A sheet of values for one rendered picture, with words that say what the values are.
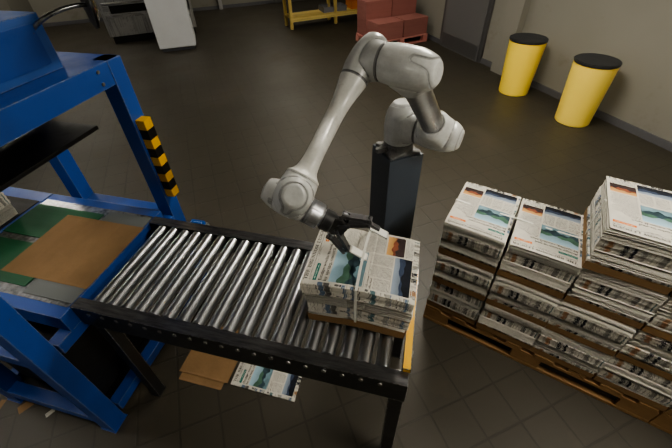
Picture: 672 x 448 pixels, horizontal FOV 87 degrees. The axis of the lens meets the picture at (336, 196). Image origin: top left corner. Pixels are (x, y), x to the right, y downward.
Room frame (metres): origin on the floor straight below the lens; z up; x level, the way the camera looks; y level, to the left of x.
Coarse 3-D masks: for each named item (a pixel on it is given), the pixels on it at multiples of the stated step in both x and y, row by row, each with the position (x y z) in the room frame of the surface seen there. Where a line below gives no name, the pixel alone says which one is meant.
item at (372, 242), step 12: (360, 240) 0.92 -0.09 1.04; (372, 240) 0.92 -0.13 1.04; (372, 252) 0.86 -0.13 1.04; (360, 276) 0.76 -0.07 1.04; (348, 288) 0.71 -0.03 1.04; (360, 288) 0.71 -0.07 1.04; (348, 300) 0.71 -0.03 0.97; (360, 300) 0.70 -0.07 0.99; (348, 312) 0.71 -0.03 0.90; (360, 312) 0.70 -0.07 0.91
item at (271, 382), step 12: (240, 372) 0.92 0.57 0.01; (252, 372) 0.92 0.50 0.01; (264, 372) 0.92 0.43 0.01; (276, 372) 0.91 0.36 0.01; (240, 384) 0.85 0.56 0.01; (252, 384) 0.85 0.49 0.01; (264, 384) 0.85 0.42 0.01; (276, 384) 0.85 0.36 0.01; (288, 384) 0.85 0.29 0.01; (276, 396) 0.79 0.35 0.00; (288, 396) 0.79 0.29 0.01
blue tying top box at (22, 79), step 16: (0, 16) 1.36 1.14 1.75; (16, 16) 1.35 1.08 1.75; (32, 16) 1.40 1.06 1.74; (0, 32) 1.27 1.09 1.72; (16, 32) 1.32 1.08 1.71; (32, 32) 1.37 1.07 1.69; (0, 48) 1.24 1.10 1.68; (16, 48) 1.29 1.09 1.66; (32, 48) 1.34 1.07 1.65; (48, 48) 1.40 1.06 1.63; (0, 64) 1.21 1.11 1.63; (16, 64) 1.26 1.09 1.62; (32, 64) 1.31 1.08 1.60; (48, 64) 1.37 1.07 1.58; (0, 80) 1.19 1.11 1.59; (16, 80) 1.24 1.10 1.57; (32, 80) 1.29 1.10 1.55
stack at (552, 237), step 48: (480, 192) 1.44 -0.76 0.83; (480, 240) 1.14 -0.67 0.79; (528, 240) 1.09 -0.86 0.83; (576, 240) 1.08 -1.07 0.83; (432, 288) 1.23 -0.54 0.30; (480, 288) 1.10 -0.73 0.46; (528, 288) 1.00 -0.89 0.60; (576, 288) 0.91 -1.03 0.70; (624, 288) 0.84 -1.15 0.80; (528, 336) 0.94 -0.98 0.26; (624, 336) 0.77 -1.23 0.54; (576, 384) 0.79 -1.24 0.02; (624, 384) 0.71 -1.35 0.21
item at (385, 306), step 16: (384, 240) 0.92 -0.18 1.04; (400, 240) 0.92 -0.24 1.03; (384, 256) 0.84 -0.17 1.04; (400, 256) 0.84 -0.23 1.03; (416, 256) 0.85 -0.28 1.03; (384, 272) 0.77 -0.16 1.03; (400, 272) 0.77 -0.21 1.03; (416, 272) 0.77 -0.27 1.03; (368, 288) 0.71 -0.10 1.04; (384, 288) 0.71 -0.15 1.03; (400, 288) 0.71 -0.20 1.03; (368, 304) 0.69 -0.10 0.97; (384, 304) 0.67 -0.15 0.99; (400, 304) 0.66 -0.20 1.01; (368, 320) 0.69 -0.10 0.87; (384, 320) 0.68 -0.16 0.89; (400, 320) 0.66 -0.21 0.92
